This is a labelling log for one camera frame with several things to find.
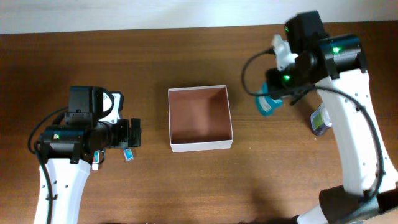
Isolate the clear foam soap bottle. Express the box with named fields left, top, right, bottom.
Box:
left=310, top=103, right=333, bottom=136

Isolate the blue mouthwash bottle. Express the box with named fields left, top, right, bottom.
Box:
left=254, top=96, right=283, bottom=117

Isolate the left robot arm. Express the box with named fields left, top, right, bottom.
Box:
left=28, top=86, right=142, bottom=223

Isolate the blue white toothbrush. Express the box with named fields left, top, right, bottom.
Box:
left=123, top=148, right=134, bottom=161

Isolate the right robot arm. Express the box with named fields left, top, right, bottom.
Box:
left=266, top=11, right=397, bottom=223

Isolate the teal toothpaste tube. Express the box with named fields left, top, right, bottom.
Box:
left=91, top=151, right=100, bottom=171

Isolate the white cardboard box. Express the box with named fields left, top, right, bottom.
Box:
left=168, top=85, right=234, bottom=153

